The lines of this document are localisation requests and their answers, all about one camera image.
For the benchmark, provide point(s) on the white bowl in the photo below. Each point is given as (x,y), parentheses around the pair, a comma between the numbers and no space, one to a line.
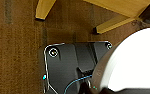
(134,60)

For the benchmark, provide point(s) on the yellow air hockey gaming table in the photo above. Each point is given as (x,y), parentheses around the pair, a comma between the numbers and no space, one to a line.
(124,6)

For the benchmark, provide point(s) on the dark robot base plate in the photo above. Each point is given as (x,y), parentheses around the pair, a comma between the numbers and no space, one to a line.
(67,61)

